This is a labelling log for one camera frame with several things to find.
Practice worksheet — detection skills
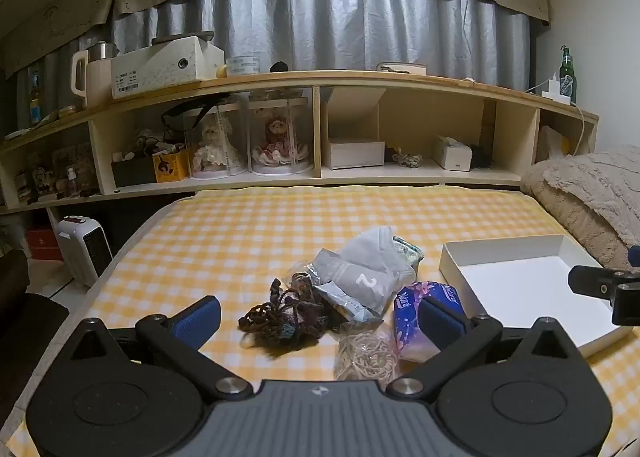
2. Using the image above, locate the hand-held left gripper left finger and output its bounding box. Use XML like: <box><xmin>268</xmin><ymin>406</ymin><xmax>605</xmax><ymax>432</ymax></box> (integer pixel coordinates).
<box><xmin>67</xmin><ymin>296</ymin><xmax>253</xmax><ymax>400</ymax></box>

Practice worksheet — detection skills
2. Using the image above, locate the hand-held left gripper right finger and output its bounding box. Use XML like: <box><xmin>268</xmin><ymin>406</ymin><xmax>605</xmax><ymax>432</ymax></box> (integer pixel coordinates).
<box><xmin>386</xmin><ymin>297</ymin><xmax>581</xmax><ymax>400</ymax></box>

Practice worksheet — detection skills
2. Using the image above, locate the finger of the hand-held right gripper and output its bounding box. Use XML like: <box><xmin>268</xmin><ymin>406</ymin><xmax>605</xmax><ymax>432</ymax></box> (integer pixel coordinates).
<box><xmin>568</xmin><ymin>264</ymin><xmax>640</xmax><ymax>297</ymax></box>

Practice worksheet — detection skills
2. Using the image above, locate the blue floral tissue packet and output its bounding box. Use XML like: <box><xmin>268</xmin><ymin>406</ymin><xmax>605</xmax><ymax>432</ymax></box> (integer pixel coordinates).
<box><xmin>392</xmin><ymin>281</ymin><xmax>468</xmax><ymax>363</ymax></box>

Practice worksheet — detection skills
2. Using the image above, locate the white shallow cardboard box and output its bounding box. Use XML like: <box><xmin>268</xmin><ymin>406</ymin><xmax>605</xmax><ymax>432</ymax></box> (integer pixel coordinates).
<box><xmin>439</xmin><ymin>234</ymin><xmax>634</xmax><ymax>359</ymax></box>

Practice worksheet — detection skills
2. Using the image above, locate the clear bag of brown hair ties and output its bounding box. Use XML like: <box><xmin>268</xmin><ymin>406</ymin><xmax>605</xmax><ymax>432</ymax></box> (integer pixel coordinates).
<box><xmin>239</xmin><ymin>273</ymin><xmax>342</xmax><ymax>351</ymax></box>

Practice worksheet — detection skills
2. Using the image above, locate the grey number-print packet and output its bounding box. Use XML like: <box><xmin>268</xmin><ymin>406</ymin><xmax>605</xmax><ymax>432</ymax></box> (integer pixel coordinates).
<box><xmin>312</xmin><ymin>248</ymin><xmax>417</xmax><ymax>323</ymax></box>

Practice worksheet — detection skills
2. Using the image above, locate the green patterned packet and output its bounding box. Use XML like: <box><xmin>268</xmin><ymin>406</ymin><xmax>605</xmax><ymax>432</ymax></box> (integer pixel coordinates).
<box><xmin>394</xmin><ymin>236</ymin><xmax>426</xmax><ymax>269</ymax></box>

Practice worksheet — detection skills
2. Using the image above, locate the clear bag of rubber bands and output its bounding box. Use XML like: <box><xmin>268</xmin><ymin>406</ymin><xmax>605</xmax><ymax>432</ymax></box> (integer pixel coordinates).
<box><xmin>334</xmin><ymin>324</ymin><xmax>401</xmax><ymax>383</ymax></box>

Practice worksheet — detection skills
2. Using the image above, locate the beige fluffy blanket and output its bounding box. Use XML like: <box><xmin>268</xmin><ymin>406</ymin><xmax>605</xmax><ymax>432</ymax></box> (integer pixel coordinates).
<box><xmin>520</xmin><ymin>144</ymin><xmax>640</xmax><ymax>270</ymax></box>

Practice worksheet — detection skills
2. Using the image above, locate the yellow checked bed sheet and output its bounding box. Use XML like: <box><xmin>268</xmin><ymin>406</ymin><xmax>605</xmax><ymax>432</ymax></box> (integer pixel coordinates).
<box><xmin>15</xmin><ymin>184</ymin><xmax>640</xmax><ymax>457</ymax></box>

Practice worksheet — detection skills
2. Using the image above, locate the clear wrapped packet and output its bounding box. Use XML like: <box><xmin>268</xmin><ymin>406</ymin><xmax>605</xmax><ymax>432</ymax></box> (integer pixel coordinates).
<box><xmin>314</xmin><ymin>282</ymin><xmax>383</xmax><ymax>324</ymax></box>

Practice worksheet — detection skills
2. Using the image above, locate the silver plastic bag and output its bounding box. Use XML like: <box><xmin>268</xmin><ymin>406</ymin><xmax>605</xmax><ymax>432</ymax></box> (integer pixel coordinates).
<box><xmin>340</xmin><ymin>226</ymin><xmax>406</xmax><ymax>270</ymax></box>

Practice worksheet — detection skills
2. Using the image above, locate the white space heater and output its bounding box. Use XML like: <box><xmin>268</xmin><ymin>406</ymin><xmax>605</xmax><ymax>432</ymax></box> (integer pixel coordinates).
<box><xmin>55</xmin><ymin>217</ymin><xmax>114</xmax><ymax>288</ymax></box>

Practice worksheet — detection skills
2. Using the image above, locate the white plastic bag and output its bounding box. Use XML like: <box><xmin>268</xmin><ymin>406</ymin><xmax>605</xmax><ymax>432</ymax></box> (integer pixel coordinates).
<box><xmin>539</xmin><ymin>126</ymin><xmax>572</xmax><ymax>161</ymax></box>

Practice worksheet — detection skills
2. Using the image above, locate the yellow small box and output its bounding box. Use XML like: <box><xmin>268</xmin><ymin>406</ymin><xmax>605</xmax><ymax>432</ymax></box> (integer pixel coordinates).
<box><xmin>152</xmin><ymin>149</ymin><xmax>189</xmax><ymax>184</ymax></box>

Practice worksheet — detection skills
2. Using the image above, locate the black small box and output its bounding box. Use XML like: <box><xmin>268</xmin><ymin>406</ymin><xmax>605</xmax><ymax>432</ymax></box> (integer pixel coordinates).
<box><xmin>111</xmin><ymin>157</ymin><xmax>157</xmax><ymax>188</ymax></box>

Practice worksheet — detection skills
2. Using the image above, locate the white tissue box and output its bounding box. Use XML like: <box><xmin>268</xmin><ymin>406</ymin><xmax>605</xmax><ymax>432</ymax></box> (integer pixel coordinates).
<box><xmin>432</xmin><ymin>136</ymin><xmax>474</xmax><ymax>172</ymax></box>

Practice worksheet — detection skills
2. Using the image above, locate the red box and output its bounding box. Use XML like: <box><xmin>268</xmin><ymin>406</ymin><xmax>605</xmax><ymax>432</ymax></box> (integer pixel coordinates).
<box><xmin>25</xmin><ymin>227</ymin><xmax>64</xmax><ymax>262</ymax></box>

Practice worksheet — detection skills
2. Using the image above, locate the cream-dress doll in clear case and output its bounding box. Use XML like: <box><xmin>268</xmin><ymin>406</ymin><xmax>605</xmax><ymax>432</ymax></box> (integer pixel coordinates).
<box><xmin>187</xmin><ymin>102</ymin><xmax>251</xmax><ymax>181</ymax></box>

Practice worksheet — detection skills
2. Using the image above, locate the white charger block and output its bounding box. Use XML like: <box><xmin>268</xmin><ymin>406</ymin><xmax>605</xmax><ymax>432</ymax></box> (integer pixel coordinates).
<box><xmin>541</xmin><ymin>77</ymin><xmax>574</xmax><ymax>101</ymax></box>

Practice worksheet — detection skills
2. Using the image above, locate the red-dress doll in clear case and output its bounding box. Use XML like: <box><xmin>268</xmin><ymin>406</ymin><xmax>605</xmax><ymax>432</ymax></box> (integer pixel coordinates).
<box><xmin>247</xmin><ymin>97</ymin><xmax>314</xmax><ymax>176</ymax></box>

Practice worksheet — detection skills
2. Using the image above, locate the green glass bottle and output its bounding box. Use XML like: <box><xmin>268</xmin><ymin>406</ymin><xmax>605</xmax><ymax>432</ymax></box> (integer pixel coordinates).
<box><xmin>559</xmin><ymin>46</ymin><xmax>578</xmax><ymax>105</ymax></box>

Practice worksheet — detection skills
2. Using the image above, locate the cluster of small figurines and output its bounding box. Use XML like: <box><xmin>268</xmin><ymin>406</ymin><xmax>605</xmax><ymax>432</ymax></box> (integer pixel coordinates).
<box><xmin>15</xmin><ymin>148</ymin><xmax>99</xmax><ymax>204</ymax></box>

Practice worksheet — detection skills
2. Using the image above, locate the white storage box with hole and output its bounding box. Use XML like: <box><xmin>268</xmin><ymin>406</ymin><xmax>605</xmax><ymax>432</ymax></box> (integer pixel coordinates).
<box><xmin>110</xmin><ymin>32</ymin><xmax>226</xmax><ymax>100</ymax></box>

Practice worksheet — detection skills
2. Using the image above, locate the white round tray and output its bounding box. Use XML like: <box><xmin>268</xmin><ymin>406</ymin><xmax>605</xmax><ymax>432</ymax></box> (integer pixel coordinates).
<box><xmin>376</xmin><ymin>61</ymin><xmax>429</xmax><ymax>77</ymax></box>

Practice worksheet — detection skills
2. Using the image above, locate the white round container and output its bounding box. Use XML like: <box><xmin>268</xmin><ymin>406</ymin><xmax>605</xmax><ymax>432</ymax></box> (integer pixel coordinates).
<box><xmin>226</xmin><ymin>56</ymin><xmax>264</xmax><ymax>78</ymax></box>

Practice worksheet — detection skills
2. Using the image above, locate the wooden shelf unit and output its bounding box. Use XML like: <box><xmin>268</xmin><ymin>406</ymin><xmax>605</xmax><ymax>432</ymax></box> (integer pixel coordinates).
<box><xmin>0</xmin><ymin>70</ymin><xmax>601</xmax><ymax>213</ymax></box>

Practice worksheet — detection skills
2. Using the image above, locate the cream electric kettle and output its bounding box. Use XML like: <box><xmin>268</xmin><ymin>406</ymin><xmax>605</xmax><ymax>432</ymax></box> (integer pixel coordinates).
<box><xmin>70</xmin><ymin>41</ymin><xmax>119</xmax><ymax>110</ymax></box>

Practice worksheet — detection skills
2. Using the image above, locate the yellow-label bottle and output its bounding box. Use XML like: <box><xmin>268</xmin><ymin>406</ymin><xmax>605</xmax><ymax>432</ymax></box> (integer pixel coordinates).
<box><xmin>28</xmin><ymin>70</ymin><xmax>42</xmax><ymax>126</ymax></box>

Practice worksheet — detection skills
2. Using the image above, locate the grey curtain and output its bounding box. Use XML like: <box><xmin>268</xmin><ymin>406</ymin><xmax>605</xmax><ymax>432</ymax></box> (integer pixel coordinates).
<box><xmin>15</xmin><ymin>0</ymin><xmax>546</xmax><ymax>105</ymax></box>

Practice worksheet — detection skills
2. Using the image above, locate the white cable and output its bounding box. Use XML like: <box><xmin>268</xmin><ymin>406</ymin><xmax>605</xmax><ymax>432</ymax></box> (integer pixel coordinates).
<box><xmin>525</xmin><ymin>80</ymin><xmax>587</xmax><ymax>156</ymax></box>

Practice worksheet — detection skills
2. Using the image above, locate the braided rope bundle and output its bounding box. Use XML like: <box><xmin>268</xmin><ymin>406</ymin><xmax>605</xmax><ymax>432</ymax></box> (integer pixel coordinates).
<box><xmin>392</xmin><ymin>150</ymin><xmax>424</xmax><ymax>169</ymax></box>

